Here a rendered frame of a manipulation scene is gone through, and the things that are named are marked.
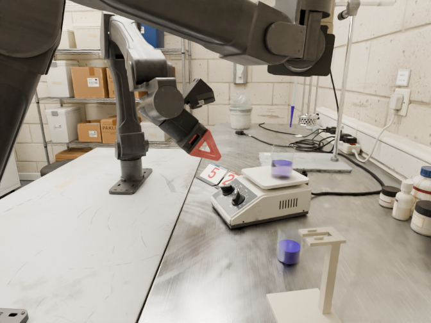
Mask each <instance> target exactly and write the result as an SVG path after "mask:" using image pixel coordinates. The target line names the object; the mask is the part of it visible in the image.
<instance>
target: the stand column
mask: <svg viewBox="0 0 431 323"><path fill-rule="evenodd" d="M354 25H355V16H350V25H349V30H348V40H347V46H346V56H345V61H344V71H343V77H342V86H341V96H340V101H339V111H338V117H337V127H336V132H335V142H334V152H333V156H332V157H331V158H330V160H331V161H333V162H338V161H339V158H338V157H337V153H338V147H339V138H340V132H341V123H342V114H343V108H344V99H345V93H346V84H347V79H348V69H349V64H350V54H351V45H352V40H353V30H354Z"/></svg>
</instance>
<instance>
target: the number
mask: <svg viewBox="0 0 431 323"><path fill-rule="evenodd" d="M225 172H226V171H225V170H223V169H220V168H219V167H216V166H214V165H211V164H210V165H209V166H208V167H207V168H206V169H205V171H204V172H203V173H202V174H201V175H203V176H205V177H207V178H209V179H211V180H213V181H215V182H218V181H219V180H220V178H221V177H222V176H223V174H224V173H225Z"/></svg>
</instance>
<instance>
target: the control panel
mask: <svg viewBox="0 0 431 323"><path fill-rule="evenodd" d="M228 184H231V185H232V186H234V188H235V190H234V191H236V189H237V188H238V187H240V188H239V189H238V191H239V193H240V194H241V195H244V196H245V200H244V202H243V203H241V204H240V205H237V206H234V205H233V204H232V197H233V194H234V191H233V192H232V193H231V194H230V195H223V194H222V190H221V189H220V190H218V191H217V192H216V193H214V194H212V196H213V197H214V198H215V200H216V201H217V202H218V203H219V204H220V205H221V206H222V207H223V209H224V210H225V211H226V212H227V214H229V216H232V215H233V214H235V213H236V212H238V211H239V210H240V209H241V208H243V207H245V205H247V204H248V203H250V202H251V201H252V200H254V199H255V198H257V197H258V196H257V195H256V194H255V193H254V192H252V191H251V190H250V189H249V188H248V187H246V186H245V185H244V184H242V183H241V182H240V181H239V180H238V179H236V178H235V179H234V180H232V181H231V182H229V183H228ZM228 184H227V185H228ZM241 190H243V193H241Z"/></svg>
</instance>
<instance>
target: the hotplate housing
mask: <svg viewBox="0 0 431 323"><path fill-rule="evenodd" d="M236 179H238V180H239V181H240V182H241V183H242V184H244V185H245V186H246V187H248V188H249V189H250V190H251V191H252V192H254V193H255V194H256V195H257V196H258V197H257V198H255V199H254V200H252V201H251V202H250V203H248V204H247V205H245V207H243V208H241V209H240V210H239V211H238V212H236V213H235V214H233V215H232V216H229V214H227V212H226V211H225V210H224V209H223V207H222V206H221V205H220V204H219V203H218V202H217V201H216V200H215V198H214V197H213V196H211V198H210V201H211V202H212V206H213V207H214V208H215V209H216V211H217V212H218V213H219V214H220V216H221V217H222V218H223V219H224V221H225V222H226V223H227V224H228V225H229V227H230V228H231V229H232V228H239V227H243V226H248V225H252V224H259V223H263V222H269V221H273V220H279V219H285V218H289V217H295V216H299V215H306V214H308V211H309V210H310V198H311V192H312V189H311V188H310V187H309V186H308V185H306V184H300V185H292V186H284V187H279V188H271V189H263V188H260V187H259V186H258V185H257V184H255V183H254V182H252V180H250V179H249V178H247V177H246V176H245V175H243V176H239V177H236Z"/></svg>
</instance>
